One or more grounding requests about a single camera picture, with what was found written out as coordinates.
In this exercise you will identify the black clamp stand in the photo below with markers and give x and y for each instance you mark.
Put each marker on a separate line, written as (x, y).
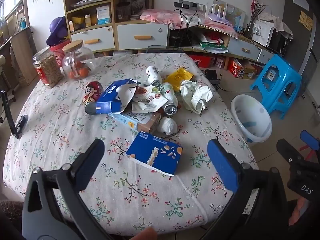
(17, 126)

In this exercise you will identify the open cardboard box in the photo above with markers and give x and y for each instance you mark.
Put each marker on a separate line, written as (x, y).
(240, 68)

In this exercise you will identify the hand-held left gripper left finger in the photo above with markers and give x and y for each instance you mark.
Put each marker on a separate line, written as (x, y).
(90, 162)

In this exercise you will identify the power strip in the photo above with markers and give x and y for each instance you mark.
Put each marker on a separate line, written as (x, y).
(187, 5)

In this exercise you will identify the white plastic bin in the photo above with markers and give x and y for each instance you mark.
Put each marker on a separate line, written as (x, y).
(250, 115)

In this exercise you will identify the blue snack box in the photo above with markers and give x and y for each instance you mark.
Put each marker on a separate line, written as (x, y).
(155, 155)

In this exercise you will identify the red round tin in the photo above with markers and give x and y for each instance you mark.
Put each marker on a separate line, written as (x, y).
(57, 52)

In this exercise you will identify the person's right hand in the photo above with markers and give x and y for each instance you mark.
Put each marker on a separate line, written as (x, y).
(298, 211)

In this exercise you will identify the light blue milk carton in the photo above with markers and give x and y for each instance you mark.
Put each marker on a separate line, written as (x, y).
(132, 122)

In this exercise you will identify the torn blue carton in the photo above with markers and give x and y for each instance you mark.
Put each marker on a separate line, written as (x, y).
(112, 97)

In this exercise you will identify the green and white can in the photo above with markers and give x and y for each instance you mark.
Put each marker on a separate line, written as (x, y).
(170, 100)

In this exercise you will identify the red flat box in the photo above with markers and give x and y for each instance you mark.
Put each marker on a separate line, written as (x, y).
(202, 61)

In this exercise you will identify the yellow snack bag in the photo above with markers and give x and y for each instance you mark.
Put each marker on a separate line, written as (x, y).
(178, 77)

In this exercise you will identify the person's left hand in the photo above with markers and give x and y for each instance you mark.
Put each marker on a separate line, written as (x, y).
(143, 234)

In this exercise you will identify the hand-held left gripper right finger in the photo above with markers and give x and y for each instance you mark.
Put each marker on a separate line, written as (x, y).
(225, 165)

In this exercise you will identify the white plastic bottle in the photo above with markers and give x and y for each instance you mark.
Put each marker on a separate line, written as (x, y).
(153, 73)

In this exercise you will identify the wooden shelf cabinet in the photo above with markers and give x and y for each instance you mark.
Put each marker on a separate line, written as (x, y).
(105, 35)

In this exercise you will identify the blue plastic stool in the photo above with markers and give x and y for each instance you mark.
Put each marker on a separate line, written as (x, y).
(277, 77)

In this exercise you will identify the pink cloth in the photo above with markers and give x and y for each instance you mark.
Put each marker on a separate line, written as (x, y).
(162, 15)

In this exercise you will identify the red cartoon can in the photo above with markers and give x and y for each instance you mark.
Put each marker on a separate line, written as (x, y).
(93, 92)

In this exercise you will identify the wooden side desk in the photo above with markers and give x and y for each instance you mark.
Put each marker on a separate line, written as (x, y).
(21, 55)

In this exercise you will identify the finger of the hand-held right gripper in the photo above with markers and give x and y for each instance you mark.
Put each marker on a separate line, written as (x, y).
(288, 153)
(311, 143)

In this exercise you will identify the colourful gift bag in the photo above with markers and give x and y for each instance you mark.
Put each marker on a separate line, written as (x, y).
(237, 15)

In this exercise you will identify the tangerine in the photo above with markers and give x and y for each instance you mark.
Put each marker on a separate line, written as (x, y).
(84, 71)
(74, 74)

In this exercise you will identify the glass jar with wooden lid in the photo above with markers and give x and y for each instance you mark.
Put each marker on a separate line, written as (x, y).
(78, 57)

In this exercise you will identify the white paper bag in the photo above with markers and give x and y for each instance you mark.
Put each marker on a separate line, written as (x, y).
(196, 96)

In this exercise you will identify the plastic jar with red label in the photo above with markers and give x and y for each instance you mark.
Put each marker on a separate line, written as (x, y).
(47, 67)

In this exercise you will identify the white printed snack bag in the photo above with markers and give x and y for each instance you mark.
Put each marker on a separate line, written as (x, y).
(147, 98)

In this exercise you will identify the low wooden media cabinet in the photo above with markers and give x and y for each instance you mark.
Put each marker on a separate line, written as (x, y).
(240, 46)

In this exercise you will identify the purple hat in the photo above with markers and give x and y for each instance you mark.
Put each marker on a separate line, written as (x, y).
(57, 31)

